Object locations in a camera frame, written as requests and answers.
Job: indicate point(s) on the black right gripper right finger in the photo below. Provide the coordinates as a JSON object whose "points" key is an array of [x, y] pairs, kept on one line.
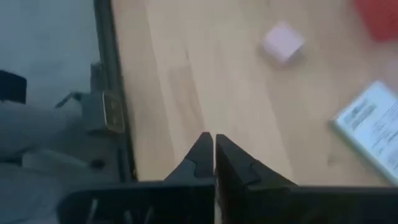
{"points": [[236, 169]]}

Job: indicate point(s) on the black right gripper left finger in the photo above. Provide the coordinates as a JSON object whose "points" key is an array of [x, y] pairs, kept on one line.
{"points": [[199, 165]]}

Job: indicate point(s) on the pink white power adapter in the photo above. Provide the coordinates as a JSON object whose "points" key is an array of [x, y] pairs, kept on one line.
{"points": [[283, 42]]}

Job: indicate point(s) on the green white acer box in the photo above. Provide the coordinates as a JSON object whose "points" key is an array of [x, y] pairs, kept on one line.
{"points": [[373, 127]]}

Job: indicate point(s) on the red plastic basket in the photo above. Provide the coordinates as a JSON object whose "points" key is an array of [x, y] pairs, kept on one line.
{"points": [[379, 18]]}

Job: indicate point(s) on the grey metal bracket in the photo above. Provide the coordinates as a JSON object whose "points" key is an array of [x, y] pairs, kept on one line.
{"points": [[113, 112]]}

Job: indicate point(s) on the black metal table frame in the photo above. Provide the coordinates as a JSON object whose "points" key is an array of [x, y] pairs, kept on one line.
{"points": [[109, 46]]}

